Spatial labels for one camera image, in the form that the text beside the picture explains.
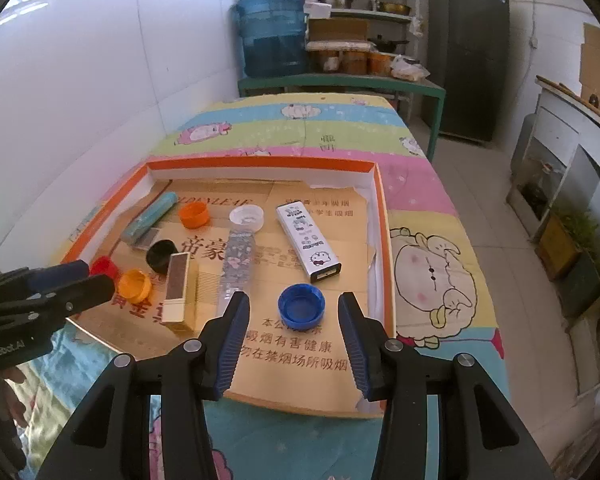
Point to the white cartoon-printed box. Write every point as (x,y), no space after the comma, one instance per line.
(307,242)

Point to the jar of orange preserves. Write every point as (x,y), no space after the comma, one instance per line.
(325,61)
(380,63)
(354,62)

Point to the orange-rimmed shallow cardboard tray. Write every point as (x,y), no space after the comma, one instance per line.
(280,164)

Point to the clear floral plastic case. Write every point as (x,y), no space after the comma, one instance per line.
(236,270)

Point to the red bottle cap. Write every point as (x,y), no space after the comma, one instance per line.
(104,266)

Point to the white kitchen counter cabinet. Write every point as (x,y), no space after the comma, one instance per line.
(555,125)

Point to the white bottle cap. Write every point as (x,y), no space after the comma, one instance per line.
(246,217)

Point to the gold matchbox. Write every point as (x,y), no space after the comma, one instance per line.
(177,285)

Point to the teal cylindrical tube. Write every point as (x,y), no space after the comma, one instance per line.
(147,217)

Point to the blue water jug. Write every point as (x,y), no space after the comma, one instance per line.
(272,35)

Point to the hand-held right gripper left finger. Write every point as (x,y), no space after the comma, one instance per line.
(232,340)

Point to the blue bottle cap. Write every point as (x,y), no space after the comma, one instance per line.
(301,307)

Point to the green metal table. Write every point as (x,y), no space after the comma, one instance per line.
(340,82)

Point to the black bottle cap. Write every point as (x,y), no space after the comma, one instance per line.
(161,256)

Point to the steel pot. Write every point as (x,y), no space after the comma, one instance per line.
(335,2)

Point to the cartoon printed blanket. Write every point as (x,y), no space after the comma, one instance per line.
(430,270)

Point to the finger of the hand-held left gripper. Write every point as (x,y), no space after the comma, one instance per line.
(85,292)
(60,274)

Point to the black frying pan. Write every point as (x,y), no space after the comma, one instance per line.
(385,44)

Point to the brass bowl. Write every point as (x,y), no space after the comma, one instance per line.
(394,9)

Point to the brown cardboard box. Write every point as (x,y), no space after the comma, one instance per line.
(337,30)

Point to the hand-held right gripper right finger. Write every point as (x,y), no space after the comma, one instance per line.
(352,340)

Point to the cardboard sheet on wall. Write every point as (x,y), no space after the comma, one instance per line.
(597,60)

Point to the flattened printed cardboard sheet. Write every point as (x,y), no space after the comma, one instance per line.
(290,350)

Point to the green planter with plant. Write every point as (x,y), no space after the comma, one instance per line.
(585,285)

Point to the white plastic bag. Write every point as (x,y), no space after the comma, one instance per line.
(410,67)

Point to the orange bottle cap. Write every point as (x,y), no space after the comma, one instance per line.
(135,285)
(194,216)

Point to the glass jar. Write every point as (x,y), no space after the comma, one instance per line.
(537,187)

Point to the dark refrigerator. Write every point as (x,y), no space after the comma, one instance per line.
(467,55)

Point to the yellow planter with plant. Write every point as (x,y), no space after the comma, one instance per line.
(555,250)

